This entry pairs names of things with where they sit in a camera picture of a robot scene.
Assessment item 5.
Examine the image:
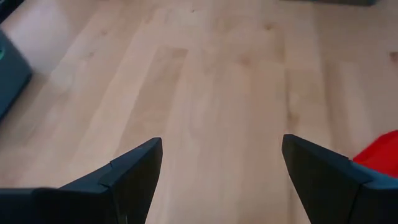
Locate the teal plastic bin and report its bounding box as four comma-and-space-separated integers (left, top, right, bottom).
0, 29, 34, 122

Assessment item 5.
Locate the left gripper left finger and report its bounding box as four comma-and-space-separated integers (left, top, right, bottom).
0, 137, 164, 224

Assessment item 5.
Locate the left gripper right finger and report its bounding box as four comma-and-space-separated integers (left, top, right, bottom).
281, 134, 398, 224

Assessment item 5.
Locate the long red building block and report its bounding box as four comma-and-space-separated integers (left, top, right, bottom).
353, 129, 398, 179

